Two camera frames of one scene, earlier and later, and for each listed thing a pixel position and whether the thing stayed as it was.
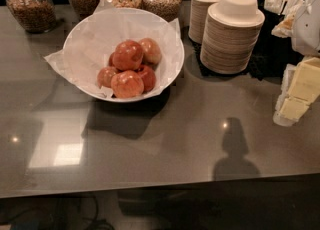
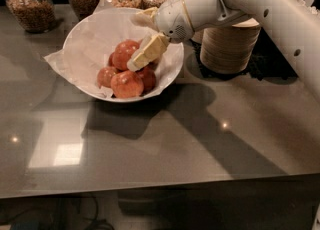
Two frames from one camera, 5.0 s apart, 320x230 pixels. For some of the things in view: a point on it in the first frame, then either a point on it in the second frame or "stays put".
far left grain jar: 31,4 stays put
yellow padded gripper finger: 300,87 to 174,23
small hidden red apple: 110,60 stays put
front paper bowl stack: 231,33 stays put
